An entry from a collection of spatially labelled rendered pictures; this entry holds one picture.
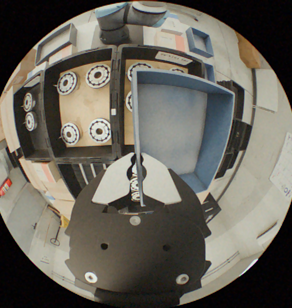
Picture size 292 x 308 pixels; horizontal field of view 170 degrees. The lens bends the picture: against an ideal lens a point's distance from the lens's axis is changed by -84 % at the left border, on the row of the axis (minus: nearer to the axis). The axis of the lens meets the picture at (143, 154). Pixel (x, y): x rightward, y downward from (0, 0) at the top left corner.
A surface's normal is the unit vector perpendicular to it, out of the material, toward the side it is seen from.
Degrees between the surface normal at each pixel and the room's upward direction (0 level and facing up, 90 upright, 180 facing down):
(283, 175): 90
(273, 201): 90
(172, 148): 1
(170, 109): 1
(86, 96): 0
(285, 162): 90
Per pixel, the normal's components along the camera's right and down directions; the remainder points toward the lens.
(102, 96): 0.13, 0.48
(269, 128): -0.99, 0.07
